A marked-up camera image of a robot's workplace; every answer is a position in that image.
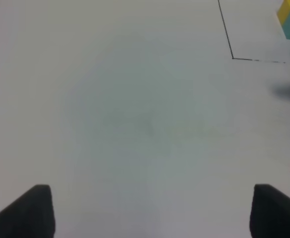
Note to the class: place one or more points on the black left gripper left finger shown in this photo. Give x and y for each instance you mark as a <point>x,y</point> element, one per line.
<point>29,216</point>

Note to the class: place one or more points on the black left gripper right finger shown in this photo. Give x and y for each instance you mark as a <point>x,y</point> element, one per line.
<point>270,213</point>

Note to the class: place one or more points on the template yellow cube block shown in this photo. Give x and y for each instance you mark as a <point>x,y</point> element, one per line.
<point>283,11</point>

